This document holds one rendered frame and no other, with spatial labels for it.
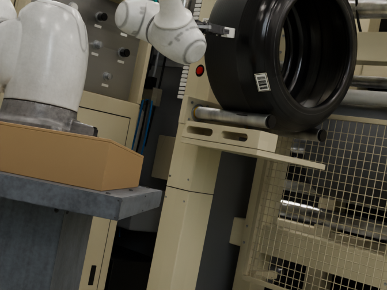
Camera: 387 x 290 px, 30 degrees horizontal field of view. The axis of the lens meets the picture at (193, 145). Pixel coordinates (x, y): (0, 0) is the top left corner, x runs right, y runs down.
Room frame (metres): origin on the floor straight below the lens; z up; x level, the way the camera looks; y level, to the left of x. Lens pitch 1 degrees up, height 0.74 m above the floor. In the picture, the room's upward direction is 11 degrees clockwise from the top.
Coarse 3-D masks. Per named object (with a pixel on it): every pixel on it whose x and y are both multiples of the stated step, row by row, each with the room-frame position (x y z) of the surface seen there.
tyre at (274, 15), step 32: (224, 0) 2.35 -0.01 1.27; (256, 0) 2.25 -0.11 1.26; (288, 0) 2.25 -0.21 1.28; (320, 0) 2.58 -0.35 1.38; (256, 32) 2.22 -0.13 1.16; (288, 32) 2.70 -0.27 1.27; (320, 32) 2.67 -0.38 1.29; (352, 32) 2.51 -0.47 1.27; (224, 64) 2.32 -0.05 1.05; (256, 64) 2.24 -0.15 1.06; (288, 64) 2.71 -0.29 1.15; (320, 64) 2.69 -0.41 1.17; (352, 64) 2.53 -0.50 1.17; (224, 96) 2.39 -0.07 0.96; (256, 96) 2.29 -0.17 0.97; (288, 96) 2.31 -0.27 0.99; (320, 96) 2.63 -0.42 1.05; (288, 128) 2.40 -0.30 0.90
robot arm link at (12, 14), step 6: (0, 0) 1.53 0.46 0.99; (6, 0) 1.56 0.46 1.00; (0, 6) 1.53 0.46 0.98; (6, 6) 1.55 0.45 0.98; (12, 6) 1.57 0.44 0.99; (0, 12) 1.53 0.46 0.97; (6, 12) 1.54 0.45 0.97; (12, 12) 1.56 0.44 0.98; (0, 18) 1.52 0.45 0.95; (6, 18) 1.54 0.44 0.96
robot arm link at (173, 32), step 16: (160, 0) 1.84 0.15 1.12; (176, 0) 1.84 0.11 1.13; (160, 16) 1.87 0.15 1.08; (176, 16) 1.85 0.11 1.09; (192, 16) 1.90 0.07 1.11; (160, 32) 1.88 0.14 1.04; (176, 32) 1.86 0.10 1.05; (192, 32) 1.86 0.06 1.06; (160, 48) 1.92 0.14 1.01; (176, 48) 1.86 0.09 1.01; (192, 48) 1.86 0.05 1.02
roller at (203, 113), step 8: (200, 112) 2.50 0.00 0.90; (208, 112) 2.47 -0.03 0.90; (216, 112) 2.45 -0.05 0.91; (224, 112) 2.42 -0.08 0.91; (232, 112) 2.40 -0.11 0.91; (240, 112) 2.38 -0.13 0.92; (248, 112) 2.36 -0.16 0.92; (208, 120) 2.50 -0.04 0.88; (216, 120) 2.46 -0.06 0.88; (224, 120) 2.42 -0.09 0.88; (232, 120) 2.39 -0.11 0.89; (240, 120) 2.36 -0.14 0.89; (248, 120) 2.34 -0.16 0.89; (256, 120) 2.31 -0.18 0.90; (264, 120) 2.29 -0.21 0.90; (272, 120) 2.29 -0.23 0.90
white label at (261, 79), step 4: (256, 76) 2.24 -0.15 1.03; (260, 76) 2.24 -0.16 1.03; (264, 76) 2.23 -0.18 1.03; (256, 80) 2.25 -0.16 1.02; (260, 80) 2.25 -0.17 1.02; (264, 80) 2.24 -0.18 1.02; (260, 84) 2.25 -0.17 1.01; (264, 84) 2.25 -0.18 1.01; (268, 84) 2.24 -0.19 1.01; (260, 88) 2.26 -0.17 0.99; (264, 88) 2.25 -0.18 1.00; (268, 88) 2.25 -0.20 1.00
